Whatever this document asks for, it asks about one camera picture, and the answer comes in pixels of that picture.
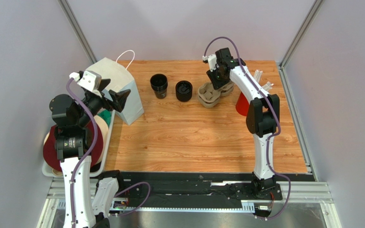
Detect white paper bag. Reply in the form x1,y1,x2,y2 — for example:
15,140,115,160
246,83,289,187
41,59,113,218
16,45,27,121
86,57,144,125

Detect pulp cup carrier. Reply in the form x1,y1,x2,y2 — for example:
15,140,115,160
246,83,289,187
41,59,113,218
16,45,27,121
197,90,232,108
197,81,234,108

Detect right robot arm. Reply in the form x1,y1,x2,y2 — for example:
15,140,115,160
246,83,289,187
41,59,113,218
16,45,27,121
202,48,280,199

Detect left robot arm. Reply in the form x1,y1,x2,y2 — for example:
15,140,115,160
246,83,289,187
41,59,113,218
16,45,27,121
49,78,131,228

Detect black lidded coffee cup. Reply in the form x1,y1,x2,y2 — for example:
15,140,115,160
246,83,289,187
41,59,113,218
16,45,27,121
175,80,192,102

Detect green item in bin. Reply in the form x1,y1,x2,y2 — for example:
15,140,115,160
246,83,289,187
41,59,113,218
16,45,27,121
97,109,112,126

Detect beige round plate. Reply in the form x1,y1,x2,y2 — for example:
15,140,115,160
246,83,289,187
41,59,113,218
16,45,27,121
42,116,109,177

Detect red cup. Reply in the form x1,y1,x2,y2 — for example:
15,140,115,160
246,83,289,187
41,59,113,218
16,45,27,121
235,92,250,116

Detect white wrapped straws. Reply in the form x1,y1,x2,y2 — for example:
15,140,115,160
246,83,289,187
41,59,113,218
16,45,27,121
252,69,275,93

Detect maroon cloth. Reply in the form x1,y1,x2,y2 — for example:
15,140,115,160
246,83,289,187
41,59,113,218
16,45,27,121
43,118,109,171

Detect white plastic bin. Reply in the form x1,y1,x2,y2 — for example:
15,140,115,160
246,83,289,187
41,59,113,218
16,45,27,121
54,114,113,177

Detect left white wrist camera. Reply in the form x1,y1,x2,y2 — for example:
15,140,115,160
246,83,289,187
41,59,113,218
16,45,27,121
69,70,103,93

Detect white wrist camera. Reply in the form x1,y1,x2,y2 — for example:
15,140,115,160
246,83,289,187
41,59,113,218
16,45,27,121
202,54,217,72
69,70,103,93

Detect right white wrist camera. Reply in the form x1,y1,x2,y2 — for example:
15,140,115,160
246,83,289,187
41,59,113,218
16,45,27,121
202,54,217,72

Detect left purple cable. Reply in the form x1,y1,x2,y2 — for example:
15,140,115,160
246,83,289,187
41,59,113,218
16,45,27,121
66,78,99,228

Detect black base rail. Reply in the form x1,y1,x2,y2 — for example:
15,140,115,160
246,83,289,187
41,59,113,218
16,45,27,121
87,171,316,213

